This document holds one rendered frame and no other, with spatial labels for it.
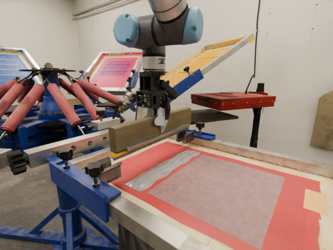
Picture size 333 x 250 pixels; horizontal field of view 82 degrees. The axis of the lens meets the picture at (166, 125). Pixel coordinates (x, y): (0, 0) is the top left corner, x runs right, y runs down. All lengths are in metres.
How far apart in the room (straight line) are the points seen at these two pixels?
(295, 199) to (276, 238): 0.17
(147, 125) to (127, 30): 0.29
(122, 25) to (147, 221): 0.45
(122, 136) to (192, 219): 0.28
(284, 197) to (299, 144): 2.00
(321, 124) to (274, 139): 0.48
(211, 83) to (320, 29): 1.22
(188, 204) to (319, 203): 0.34
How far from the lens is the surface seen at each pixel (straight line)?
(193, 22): 0.47
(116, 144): 0.55
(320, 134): 2.52
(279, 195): 0.65
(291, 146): 2.64
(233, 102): 1.56
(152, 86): 0.62
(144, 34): 0.52
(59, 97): 1.14
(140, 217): 0.45
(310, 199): 0.67
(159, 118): 0.64
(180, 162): 0.73
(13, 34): 4.81
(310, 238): 0.54
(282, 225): 0.54
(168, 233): 0.41
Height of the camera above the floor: 1.28
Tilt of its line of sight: 15 degrees down
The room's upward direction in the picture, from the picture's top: straight up
